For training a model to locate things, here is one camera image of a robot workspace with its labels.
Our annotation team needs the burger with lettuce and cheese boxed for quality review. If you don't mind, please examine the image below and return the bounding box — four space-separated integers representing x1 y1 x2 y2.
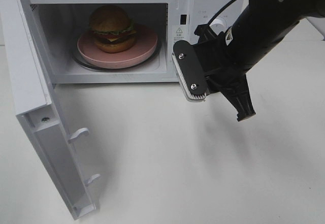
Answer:
89 5 137 53

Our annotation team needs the white microwave oven body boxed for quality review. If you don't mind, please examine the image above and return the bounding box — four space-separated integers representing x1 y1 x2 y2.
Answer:
30 0 229 84

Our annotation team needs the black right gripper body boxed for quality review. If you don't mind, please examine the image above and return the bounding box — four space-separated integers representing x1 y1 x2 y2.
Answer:
193 32 245 93

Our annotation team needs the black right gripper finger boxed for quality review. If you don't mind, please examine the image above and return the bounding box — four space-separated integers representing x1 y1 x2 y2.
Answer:
172 41 207 102
194 24 218 43

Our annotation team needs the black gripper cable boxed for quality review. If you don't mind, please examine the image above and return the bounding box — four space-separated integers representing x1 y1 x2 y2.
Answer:
207 0 254 29

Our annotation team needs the white upper power knob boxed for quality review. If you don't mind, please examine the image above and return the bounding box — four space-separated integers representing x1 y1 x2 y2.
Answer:
210 17 227 29

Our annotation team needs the white microwave door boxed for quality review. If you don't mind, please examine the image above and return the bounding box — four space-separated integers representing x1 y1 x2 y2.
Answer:
1 0 98 219

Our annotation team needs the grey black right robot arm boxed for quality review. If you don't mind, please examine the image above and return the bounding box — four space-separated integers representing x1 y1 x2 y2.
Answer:
173 0 324 106

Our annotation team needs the pink round plate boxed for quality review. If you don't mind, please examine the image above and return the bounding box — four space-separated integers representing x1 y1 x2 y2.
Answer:
77 24 158 69

